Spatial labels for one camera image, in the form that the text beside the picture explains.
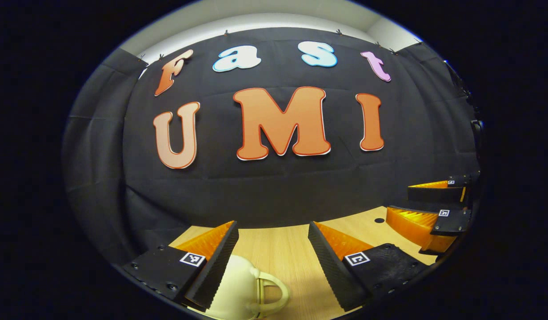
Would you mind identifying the black backdrop cloth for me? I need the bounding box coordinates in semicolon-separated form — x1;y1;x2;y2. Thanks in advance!
63;28;481;267

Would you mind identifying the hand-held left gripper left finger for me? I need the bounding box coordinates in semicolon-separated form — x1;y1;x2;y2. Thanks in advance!
123;220;240;312

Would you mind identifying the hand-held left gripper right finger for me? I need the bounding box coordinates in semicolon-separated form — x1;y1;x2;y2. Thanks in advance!
308;221;430;312

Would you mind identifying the cream suitcase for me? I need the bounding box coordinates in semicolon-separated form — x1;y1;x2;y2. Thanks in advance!
187;255;290;320

